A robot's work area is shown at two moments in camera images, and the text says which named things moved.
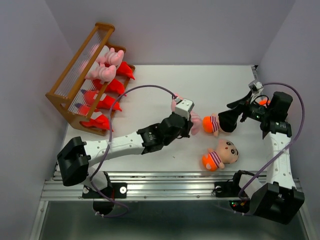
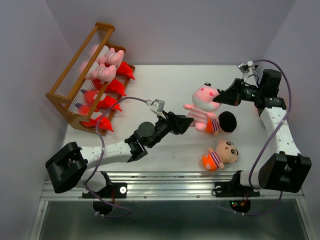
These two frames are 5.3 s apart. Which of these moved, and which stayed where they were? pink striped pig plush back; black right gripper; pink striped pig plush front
Moved: black right gripper
Stayed: pink striped pig plush front; pink striped pig plush back
